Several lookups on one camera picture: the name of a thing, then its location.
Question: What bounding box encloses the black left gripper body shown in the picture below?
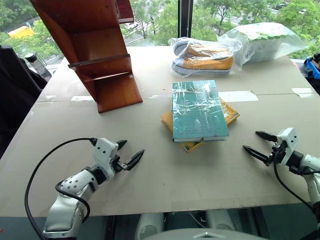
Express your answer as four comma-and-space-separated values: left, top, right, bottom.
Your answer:
112, 154, 130, 174

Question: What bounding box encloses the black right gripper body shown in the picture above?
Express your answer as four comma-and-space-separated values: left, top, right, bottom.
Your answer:
264, 140, 288, 167

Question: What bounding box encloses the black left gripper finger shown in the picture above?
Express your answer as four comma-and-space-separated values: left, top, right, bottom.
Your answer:
124, 149, 146, 172
116, 139, 129, 151

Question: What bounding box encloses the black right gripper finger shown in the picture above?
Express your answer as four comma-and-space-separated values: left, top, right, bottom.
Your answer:
242, 145, 272, 165
254, 130, 279, 143

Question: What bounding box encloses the yellow book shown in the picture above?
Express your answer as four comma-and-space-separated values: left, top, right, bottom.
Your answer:
160, 97, 241, 154

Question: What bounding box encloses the teal shrink-wrapped book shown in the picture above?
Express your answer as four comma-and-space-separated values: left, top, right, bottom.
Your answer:
171, 79, 230, 143

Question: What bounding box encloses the wooden shelf rack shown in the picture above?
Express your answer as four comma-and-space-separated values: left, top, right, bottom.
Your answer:
29, 0, 144, 114

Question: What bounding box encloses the large white tape patch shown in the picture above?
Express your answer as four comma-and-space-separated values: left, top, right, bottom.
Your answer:
218, 90, 260, 103

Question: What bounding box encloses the small white tape patch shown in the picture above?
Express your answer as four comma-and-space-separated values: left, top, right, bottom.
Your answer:
291, 87, 316, 99

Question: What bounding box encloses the narrow white tape patch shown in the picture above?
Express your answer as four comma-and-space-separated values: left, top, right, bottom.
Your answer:
70, 95, 95, 102

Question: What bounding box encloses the white rounded robot leg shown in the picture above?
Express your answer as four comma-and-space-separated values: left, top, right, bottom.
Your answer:
205, 209, 238, 231
135, 212, 165, 240

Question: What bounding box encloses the blue and black device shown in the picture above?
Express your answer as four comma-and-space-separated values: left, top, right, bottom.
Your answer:
303, 53, 320, 81

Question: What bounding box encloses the clear plastic shoe bag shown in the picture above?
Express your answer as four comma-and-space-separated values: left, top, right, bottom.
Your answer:
168, 36, 244, 77

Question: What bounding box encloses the plastic bag of green items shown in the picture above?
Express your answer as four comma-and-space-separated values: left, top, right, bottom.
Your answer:
216, 22, 309, 66

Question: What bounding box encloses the orange canvas sneaker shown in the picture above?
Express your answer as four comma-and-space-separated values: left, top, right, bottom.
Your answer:
173, 38, 234, 59
171, 55, 235, 76

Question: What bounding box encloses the grey robot torso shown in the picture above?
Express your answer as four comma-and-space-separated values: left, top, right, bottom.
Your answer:
139, 228, 271, 240

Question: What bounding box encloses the black fabric chair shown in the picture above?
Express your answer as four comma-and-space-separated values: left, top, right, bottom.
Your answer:
0, 44, 49, 159

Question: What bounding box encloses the white car outside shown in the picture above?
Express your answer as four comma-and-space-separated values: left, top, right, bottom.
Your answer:
123, 21, 140, 31

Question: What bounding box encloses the yellow vehicle outside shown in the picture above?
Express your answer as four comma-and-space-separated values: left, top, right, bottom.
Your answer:
7, 25, 35, 39

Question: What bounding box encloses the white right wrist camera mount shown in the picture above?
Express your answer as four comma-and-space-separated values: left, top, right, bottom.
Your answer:
275, 127, 300, 166

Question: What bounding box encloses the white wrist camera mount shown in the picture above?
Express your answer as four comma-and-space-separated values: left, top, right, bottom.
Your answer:
275, 127, 300, 166
92, 137, 120, 181

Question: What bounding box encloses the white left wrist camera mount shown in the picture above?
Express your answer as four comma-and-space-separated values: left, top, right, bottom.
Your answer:
92, 137, 120, 181

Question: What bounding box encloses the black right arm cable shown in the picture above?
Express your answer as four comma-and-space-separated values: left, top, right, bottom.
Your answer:
272, 149, 320, 218

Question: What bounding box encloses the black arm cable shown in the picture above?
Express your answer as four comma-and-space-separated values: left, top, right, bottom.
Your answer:
24, 137, 99, 240
272, 149, 320, 218

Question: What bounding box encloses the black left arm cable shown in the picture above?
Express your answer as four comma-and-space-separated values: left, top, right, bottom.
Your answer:
24, 137, 99, 240

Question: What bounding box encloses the dark window frame post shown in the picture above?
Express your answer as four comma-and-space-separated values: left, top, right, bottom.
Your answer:
177, 0, 194, 46

